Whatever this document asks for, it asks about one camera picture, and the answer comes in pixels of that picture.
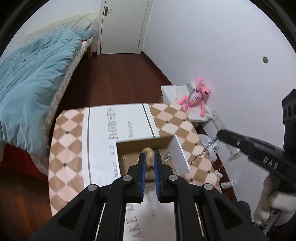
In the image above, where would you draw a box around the white plastic bag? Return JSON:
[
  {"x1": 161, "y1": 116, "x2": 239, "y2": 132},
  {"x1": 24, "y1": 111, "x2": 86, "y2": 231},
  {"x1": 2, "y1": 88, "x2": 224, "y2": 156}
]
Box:
[{"x1": 199, "y1": 133, "x2": 220, "y2": 163}]

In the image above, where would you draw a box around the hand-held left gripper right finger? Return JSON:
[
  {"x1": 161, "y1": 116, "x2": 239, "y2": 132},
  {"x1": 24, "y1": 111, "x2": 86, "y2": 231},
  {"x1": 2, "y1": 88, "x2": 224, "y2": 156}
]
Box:
[{"x1": 153, "y1": 152, "x2": 270, "y2": 241}]

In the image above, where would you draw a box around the white shopping bag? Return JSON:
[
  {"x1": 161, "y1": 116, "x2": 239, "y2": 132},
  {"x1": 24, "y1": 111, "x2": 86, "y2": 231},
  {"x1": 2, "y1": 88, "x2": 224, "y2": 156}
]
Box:
[{"x1": 161, "y1": 80, "x2": 213, "y2": 122}]

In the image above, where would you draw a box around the person's right hand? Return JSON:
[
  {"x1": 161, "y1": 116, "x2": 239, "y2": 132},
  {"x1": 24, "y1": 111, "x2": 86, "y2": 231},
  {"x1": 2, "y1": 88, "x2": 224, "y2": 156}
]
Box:
[{"x1": 253, "y1": 174, "x2": 296, "y2": 226}]

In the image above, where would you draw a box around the white power strip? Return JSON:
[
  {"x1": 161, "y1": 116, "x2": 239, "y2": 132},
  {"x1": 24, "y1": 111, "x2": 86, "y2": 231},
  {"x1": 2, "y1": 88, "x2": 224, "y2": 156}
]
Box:
[{"x1": 209, "y1": 109, "x2": 241, "y2": 161}]

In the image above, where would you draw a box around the wooden bead bracelet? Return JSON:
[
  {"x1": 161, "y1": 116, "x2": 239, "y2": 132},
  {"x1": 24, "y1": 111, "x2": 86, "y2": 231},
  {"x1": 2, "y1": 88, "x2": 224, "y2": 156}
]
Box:
[{"x1": 139, "y1": 146, "x2": 156, "y2": 170}]

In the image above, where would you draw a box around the checked tablecloth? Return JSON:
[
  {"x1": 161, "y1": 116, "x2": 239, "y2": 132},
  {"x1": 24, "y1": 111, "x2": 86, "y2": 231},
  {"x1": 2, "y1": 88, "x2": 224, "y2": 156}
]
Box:
[{"x1": 48, "y1": 103, "x2": 222, "y2": 217}]

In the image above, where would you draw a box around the blue duvet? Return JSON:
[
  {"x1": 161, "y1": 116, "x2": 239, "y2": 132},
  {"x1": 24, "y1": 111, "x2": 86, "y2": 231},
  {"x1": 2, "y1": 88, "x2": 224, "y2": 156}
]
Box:
[{"x1": 0, "y1": 29, "x2": 96, "y2": 160}]

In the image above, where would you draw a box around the checked pillow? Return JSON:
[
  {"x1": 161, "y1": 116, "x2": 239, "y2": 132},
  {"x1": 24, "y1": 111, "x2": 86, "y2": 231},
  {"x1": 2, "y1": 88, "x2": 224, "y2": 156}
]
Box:
[{"x1": 68, "y1": 18, "x2": 94, "y2": 31}]

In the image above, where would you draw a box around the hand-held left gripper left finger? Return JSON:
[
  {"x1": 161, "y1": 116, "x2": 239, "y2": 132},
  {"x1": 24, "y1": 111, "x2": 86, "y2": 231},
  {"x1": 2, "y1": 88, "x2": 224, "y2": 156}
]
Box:
[{"x1": 28, "y1": 152, "x2": 147, "y2": 241}]

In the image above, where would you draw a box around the white door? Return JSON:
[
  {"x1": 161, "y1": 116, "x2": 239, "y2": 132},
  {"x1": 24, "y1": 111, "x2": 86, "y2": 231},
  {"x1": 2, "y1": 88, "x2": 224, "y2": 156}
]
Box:
[{"x1": 97, "y1": 0, "x2": 154, "y2": 55}]

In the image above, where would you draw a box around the thin silver chain bracelet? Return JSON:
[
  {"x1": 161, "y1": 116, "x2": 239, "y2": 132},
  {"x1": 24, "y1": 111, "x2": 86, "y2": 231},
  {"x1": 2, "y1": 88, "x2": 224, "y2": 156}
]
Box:
[{"x1": 190, "y1": 137, "x2": 220, "y2": 165}]

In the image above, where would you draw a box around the pink plush toy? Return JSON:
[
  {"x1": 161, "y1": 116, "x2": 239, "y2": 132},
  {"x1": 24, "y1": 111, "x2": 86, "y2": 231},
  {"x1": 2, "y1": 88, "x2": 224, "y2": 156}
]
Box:
[{"x1": 177, "y1": 77, "x2": 212, "y2": 117}]

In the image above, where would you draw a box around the small plastic bottle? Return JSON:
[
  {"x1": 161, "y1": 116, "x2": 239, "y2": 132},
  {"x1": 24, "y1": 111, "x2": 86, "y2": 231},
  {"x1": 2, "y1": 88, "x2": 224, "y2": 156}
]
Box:
[{"x1": 221, "y1": 180, "x2": 237, "y2": 189}]

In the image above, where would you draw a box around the white cardboard box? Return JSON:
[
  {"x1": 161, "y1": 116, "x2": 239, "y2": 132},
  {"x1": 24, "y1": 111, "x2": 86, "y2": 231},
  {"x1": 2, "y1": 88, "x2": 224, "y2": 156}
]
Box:
[{"x1": 115, "y1": 134, "x2": 191, "y2": 186}]

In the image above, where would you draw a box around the bed with checked sheet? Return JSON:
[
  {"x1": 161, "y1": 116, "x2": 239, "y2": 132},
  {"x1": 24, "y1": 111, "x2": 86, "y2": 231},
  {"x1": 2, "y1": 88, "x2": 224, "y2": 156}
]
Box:
[{"x1": 0, "y1": 13, "x2": 97, "y2": 183}]

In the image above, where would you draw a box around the white charger plug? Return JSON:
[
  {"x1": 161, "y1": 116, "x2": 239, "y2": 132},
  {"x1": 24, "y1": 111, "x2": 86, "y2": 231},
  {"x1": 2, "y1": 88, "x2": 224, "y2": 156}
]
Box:
[{"x1": 228, "y1": 148, "x2": 241, "y2": 162}]

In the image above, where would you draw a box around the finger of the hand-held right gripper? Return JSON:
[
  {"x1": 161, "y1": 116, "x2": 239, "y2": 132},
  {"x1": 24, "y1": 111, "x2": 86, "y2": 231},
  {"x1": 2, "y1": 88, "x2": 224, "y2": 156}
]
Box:
[{"x1": 218, "y1": 129, "x2": 286, "y2": 173}]

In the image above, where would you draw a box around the white printed paper runner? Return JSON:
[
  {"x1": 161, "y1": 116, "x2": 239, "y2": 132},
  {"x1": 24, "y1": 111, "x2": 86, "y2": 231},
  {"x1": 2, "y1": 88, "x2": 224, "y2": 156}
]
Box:
[{"x1": 83, "y1": 103, "x2": 176, "y2": 241}]

